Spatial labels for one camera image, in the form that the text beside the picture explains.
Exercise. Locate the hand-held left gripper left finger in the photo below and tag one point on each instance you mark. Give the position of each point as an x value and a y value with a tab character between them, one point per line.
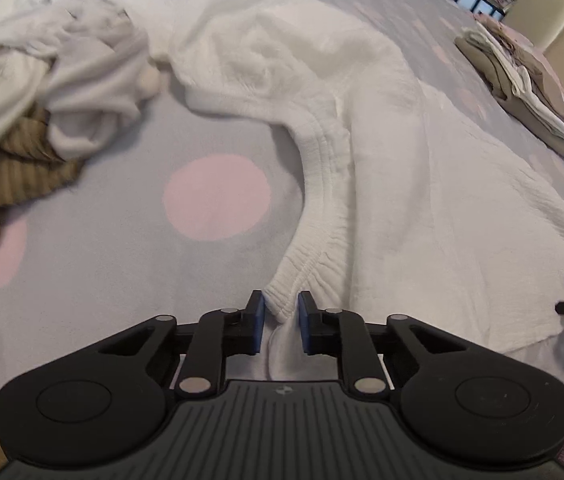
258	321

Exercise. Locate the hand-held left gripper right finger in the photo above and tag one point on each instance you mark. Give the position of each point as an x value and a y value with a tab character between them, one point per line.
305	321

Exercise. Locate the white textured pants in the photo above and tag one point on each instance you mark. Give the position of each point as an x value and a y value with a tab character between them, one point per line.
412	200

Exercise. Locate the white folded garment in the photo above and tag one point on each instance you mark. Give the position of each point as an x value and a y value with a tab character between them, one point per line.
532	95

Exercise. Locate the taupe folded garment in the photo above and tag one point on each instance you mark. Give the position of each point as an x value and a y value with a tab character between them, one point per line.
542	67

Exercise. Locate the large khaki folded garment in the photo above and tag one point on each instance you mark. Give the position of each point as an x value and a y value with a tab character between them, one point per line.
487	67

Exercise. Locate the beige padded headboard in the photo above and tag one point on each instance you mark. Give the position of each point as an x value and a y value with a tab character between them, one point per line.
557	15

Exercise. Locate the olive ribbed garment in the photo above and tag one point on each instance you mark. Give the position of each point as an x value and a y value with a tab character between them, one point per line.
17	175

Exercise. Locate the pale grey crumpled garment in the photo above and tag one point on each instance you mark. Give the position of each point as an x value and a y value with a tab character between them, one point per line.
89	35

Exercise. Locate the white fluffy garment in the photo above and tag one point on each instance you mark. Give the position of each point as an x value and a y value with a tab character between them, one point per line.
7	60

